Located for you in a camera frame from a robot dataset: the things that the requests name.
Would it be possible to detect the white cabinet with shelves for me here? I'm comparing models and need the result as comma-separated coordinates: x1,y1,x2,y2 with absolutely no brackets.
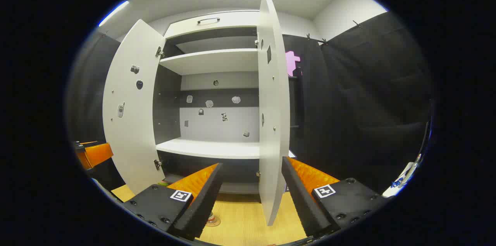
153,10,261,195

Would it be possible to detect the white cluttered stand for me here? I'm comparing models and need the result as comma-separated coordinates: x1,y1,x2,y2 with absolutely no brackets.
382,155,421,198

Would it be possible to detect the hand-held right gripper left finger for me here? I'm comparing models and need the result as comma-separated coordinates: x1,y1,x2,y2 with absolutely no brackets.
122,163,224,241

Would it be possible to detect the white door with cat sticker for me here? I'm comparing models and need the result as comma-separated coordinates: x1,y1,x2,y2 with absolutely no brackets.
257,0,291,226

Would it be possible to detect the black backdrop cloth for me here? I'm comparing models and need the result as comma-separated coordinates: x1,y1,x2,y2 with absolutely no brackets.
67,12,432,196

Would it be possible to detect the ceiling light strip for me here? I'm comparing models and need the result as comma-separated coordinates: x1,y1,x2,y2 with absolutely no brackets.
99,0,129,26

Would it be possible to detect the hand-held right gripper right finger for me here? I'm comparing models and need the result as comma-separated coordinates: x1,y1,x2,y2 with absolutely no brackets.
281,156,390,239

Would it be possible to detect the white door with phone sticker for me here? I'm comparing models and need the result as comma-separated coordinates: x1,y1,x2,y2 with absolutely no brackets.
102,19,167,195

